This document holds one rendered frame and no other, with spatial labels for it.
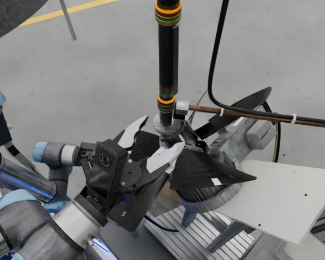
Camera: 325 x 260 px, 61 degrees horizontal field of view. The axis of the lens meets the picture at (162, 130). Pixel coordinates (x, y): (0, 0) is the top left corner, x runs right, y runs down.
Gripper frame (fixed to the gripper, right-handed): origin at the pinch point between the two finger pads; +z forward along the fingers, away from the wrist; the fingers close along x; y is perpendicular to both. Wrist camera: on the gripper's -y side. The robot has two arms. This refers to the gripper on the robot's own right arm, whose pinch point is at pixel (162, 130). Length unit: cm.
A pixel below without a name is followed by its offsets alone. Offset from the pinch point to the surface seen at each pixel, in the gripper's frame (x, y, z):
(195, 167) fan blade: 5.1, 24.0, 7.4
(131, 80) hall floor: -122, 159, 96
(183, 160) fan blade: 0.7, 26.8, 8.3
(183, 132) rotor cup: -7.5, 35.2, 19.7
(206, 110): 1.2, 8.6, 14.9
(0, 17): -195, 89, 38
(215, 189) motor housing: 11, 47, 14
